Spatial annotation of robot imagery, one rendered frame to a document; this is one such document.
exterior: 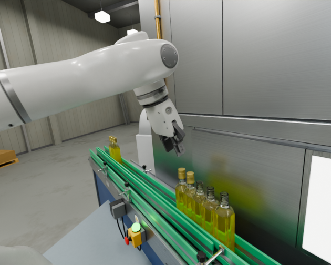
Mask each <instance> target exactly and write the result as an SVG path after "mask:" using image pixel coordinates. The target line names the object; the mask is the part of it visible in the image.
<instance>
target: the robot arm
mask: <svg viewBox="0 0 331 265"><path fill-rule="evenodd" d="M178 63H179V54H178V51H177V49H176V48H175V46H174V45H173V44H172V43H170V42H169V41H167V40H163V39H149V38H148V35H147V33H146V32H136V33H132V34H130V35H127V36H125V37H123V38H121V39H120V40H118V41H117V42H116V43H115V44H114V45H111V46H108V47H104V48H101V49H98V50H95V51H92V52H89V53H87V54H84V55H82V56H79V57H76V58H73V59H69V60H63V61H58V62H52V63H44V64H38V65H31V66H24V67H18V68H11V69H5V70H0V131H4V130H7V129H10V128H14V127H17V126H20V125H23V124H26V123H29V122H32V121H36V120H39V119H42V118H45V117H48V116H51V115H54V114H57V113H60V112H63V111H67V110H69V109H72V108H75V107H78V106H81V105H84V104H87V103H90V102H93V101H96V100H100V99H103V98H107V97H110V96H114V95H117V94H121V93H124V92H126V91H130V90H133V91H134V93H135V95H136V97H137V100H138V102H139V104H140V105H142V106H143V108H144V109H145V111H146V114H147V117H148V119H149V122H150V125H151V127H152V129H153V131H154V132H155V133H156V134H157V135H158V136H159V137H160V140H161V141H162V143H163V146H164V148H165V150H166V152H169V151H171V150H172V149H175V152H176V154H177V156H178V157H180V156H181V155H182V154H184V153H185V152H186V150H185V147H184V144H183V142H182V141H183V138H184V136H185V132H184V131H183V124H182V122H181V119H180V117H179V114H178V112H177V110H176V108H175V106H174V104H173V102H172V101H171V99H170V98H169V97H168V95H167V94H168V93H169V92H168V90H167V87H166V84H165V82H164V78H166V77H168V76H170V75H171V74H172V73H173V72H174V71H175V70H176V68H177V66H178ZM174 131H175V133H173V132H174ZM176 135H177V138H176V140H175V138H174V136H176ZM168 137H169V138H168ZM173 144H174V145H173ZM0 265H53V264H52V263H51V262H50V261H49V260H48V259H46V258H45V257H44V256H43V255H42V254H40V253H39V252H38V251H37V250H35V249H33V248H31V247H28V246H14V247H5V246H0Z"/></svg>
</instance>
